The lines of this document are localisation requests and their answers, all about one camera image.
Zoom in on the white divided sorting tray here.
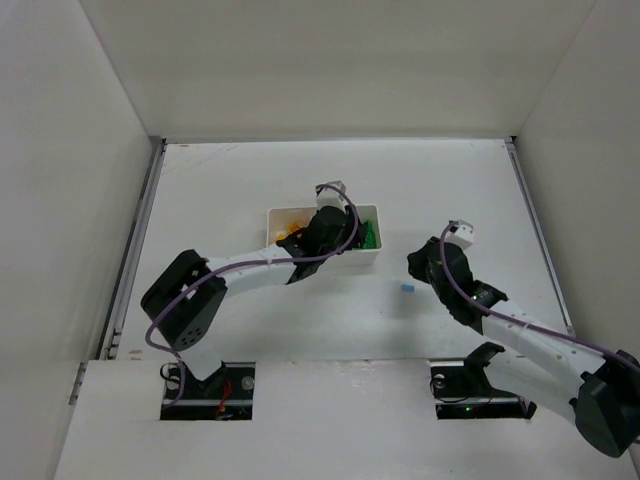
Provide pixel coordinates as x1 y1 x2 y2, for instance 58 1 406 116
266 204 382 269

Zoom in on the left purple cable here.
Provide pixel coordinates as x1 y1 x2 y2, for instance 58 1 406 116
144 183 363 411

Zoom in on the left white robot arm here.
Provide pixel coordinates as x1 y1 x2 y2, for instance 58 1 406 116
141 205 360 381

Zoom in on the green lego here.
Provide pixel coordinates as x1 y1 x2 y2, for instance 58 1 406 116
350 221 377 250

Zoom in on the aluminium frame rail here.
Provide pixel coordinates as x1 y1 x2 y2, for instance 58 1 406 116
504 137 576 337
94 137 167 360

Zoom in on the left aluminium frame rail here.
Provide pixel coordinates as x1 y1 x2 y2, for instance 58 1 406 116
94 137 167 360

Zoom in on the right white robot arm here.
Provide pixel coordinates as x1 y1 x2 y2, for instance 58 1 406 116
407 237 639 458

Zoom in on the yellow long lego brick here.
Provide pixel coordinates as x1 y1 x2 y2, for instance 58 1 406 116
275 222 306 242

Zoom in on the right aluminium frame rail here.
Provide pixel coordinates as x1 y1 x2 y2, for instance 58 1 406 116
504 137 576 337

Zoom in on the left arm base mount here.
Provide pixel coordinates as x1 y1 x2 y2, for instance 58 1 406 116
160 363 256 421

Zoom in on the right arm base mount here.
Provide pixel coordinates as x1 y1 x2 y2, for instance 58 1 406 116
429 342 537 420

